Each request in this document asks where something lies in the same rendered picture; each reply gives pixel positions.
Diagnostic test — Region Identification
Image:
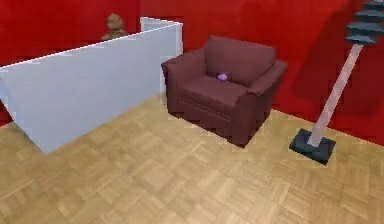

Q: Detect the dark red armchair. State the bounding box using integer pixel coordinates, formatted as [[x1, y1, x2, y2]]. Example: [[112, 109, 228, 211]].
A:
[[161, 35, 289, 148]]

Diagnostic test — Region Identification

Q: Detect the pale grey cabinet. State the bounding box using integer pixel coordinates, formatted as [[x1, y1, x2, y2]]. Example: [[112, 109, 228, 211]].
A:
[[0, 16, 184, 155]]

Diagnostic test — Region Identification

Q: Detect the brown teddy bear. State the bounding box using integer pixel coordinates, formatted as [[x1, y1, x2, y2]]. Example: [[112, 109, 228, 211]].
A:
[[101, 13, 129, 42]]

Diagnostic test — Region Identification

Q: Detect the floor lamp with black base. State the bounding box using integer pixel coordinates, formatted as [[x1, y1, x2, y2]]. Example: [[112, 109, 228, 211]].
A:
[[288, 0, 384, 166]]

